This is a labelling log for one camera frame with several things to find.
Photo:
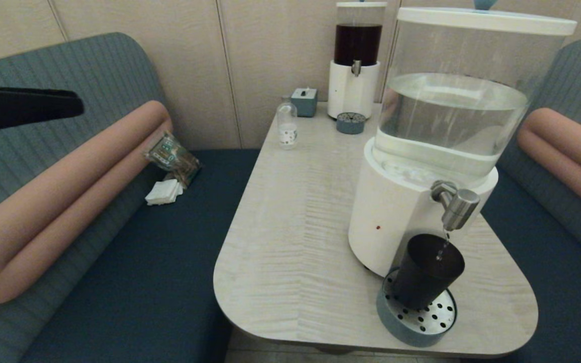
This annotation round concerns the large metal dispenser tap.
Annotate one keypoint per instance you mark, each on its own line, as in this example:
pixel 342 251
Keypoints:
pixel 459 206

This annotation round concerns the black plastic cup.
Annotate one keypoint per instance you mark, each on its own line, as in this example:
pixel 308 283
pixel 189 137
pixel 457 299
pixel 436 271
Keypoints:
pixel 421 272

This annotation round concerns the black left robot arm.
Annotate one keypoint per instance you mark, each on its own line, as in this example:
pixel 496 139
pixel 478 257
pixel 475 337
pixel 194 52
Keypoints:
pixel 18 107

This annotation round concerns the small blue round drip tray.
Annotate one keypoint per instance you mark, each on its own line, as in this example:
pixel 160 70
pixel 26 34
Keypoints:
pixel 350 124

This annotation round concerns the large clear water dispenser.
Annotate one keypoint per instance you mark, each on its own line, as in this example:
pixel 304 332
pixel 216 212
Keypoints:
pixel 396 217

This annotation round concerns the small clear glass bottle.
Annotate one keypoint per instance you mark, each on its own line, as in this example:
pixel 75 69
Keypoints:
pixel 287 131

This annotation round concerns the large blue round drip tray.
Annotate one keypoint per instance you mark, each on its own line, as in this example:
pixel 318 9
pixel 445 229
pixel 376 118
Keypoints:
pixel 401 327

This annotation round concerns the small metal dispenser tap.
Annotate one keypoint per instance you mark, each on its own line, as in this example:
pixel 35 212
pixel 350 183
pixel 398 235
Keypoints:
pixel 356 68

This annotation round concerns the white folded napkins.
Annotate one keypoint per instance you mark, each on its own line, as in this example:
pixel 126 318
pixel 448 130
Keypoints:
pixel 163 192

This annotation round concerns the teal ribbed sofa bench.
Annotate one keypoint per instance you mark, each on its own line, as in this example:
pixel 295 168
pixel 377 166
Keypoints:
pixel 144 282
pixel 547 272

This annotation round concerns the pink bolster cushion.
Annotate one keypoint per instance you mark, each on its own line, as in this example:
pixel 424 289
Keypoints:
pixel 568 151
pixel 58 201

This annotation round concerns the clear plastic snack packet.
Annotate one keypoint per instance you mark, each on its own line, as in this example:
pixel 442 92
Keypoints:
pixel 172 156

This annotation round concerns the small blue tissue box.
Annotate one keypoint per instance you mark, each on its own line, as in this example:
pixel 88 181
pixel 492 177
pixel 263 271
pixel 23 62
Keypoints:
pixel 304 103

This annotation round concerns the small dark drink dispenser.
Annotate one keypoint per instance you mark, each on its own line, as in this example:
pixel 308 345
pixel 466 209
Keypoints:
pixel 351 93

